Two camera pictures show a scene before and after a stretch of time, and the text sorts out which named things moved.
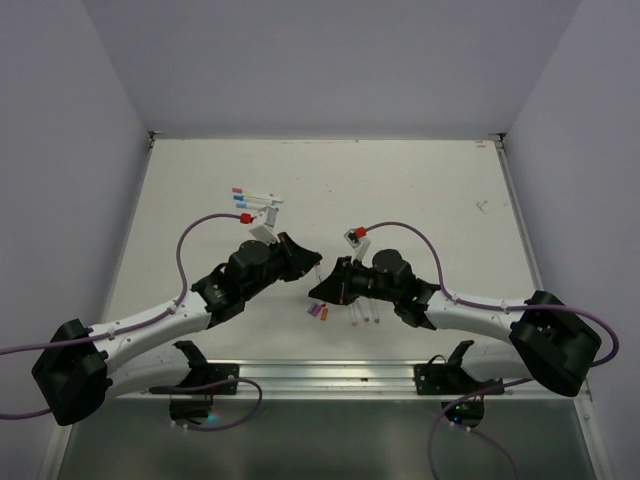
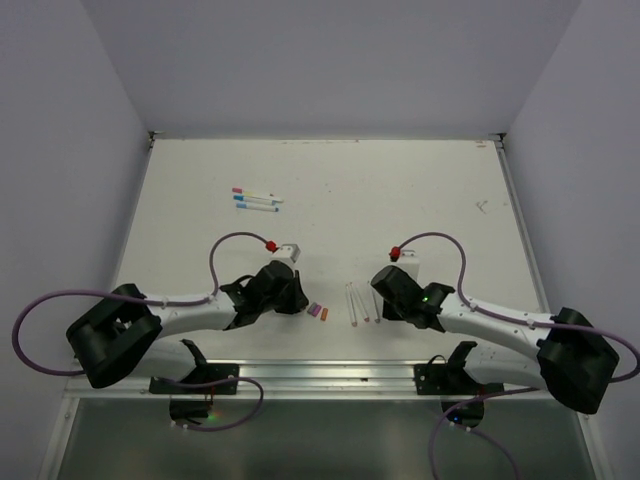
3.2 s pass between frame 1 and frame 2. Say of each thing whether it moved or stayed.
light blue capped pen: stayed
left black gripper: moved
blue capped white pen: stayed
